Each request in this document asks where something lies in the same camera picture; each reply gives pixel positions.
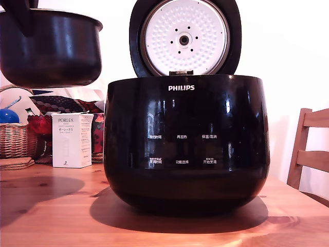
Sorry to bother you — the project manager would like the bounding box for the black cooking pot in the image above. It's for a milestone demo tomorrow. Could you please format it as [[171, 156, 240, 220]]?
[[0, 7, 104, 90]]

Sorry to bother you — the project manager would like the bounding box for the rice cooker lid, dimpled plate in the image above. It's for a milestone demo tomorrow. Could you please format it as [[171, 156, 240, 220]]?
[[129, 0, 242, 77]]

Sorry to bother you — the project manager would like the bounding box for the black Philips rice cooker body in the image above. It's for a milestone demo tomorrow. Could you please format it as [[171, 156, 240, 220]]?
[[103, 74, 271, 216]]

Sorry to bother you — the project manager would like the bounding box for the blue patterned strip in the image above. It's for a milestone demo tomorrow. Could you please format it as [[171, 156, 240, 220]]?
[[2, 96, 23, 109]]

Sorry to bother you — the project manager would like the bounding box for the dark patterned fabric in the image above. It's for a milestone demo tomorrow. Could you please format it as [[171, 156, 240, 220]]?
[[29, 95, 105, 115]]

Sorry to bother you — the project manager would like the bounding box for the white cloth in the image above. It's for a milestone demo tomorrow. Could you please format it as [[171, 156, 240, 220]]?
[[58, 86, 105, 101]]

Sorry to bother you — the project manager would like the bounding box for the blue ball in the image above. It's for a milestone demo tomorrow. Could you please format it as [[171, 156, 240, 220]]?
[[0, 109, 21, 124]]

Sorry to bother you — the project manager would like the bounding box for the white Porlex box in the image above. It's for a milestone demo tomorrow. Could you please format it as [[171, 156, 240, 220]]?
[[51, 112, 94, 169]]

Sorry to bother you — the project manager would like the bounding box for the red floral container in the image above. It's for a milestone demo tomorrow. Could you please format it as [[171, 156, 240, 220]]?
[[91, 113, 105, 155]]

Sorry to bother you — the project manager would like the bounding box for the wooden chair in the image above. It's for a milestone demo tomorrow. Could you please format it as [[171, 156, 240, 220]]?
[[286, 108, 329, 206]]

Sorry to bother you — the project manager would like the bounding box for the wicker basket with handle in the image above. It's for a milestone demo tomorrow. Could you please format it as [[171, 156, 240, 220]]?
[[0, 84, 39, 160]]

